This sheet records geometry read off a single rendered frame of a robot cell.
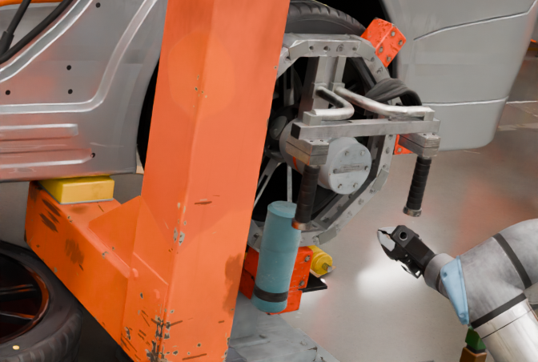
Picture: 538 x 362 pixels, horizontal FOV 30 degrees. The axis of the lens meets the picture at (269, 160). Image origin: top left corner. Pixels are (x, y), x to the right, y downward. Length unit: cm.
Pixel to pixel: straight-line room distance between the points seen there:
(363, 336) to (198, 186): 172
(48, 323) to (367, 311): 166
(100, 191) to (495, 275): 96
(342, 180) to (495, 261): 56
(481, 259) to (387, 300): 185
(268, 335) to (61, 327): 83
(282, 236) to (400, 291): 156
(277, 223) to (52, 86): 60
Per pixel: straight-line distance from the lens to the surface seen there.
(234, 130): 182
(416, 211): 244
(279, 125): 265
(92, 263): 218
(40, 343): 214
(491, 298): 191
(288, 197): 261
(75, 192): 234
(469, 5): 290
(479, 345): 217
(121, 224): 210
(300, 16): 241
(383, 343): 345
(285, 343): 284
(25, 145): 224
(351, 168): 235
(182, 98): 181
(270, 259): 237
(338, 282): 380
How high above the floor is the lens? 159
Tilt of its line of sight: 19 degrees down
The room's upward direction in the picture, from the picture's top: 10 degrees clockwise
